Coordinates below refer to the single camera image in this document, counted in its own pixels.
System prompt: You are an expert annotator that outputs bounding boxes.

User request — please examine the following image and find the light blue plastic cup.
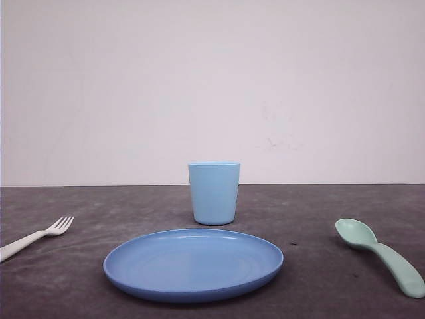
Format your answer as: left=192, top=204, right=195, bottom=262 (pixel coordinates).
left=188, top=161, right=240, bottom=225

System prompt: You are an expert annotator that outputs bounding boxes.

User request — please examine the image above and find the white plastic fork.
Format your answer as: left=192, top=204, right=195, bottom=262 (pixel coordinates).
left=1, top=216, right=74, bottom=262

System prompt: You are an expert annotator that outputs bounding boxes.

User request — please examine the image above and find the mint green plastic spoon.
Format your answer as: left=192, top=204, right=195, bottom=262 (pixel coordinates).
left=335, top=218, right=424, bottom=299

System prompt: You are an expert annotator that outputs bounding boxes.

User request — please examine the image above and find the blue plastic plate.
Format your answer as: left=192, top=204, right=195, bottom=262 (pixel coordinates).
left=103, top=229, right=284, bottom=304

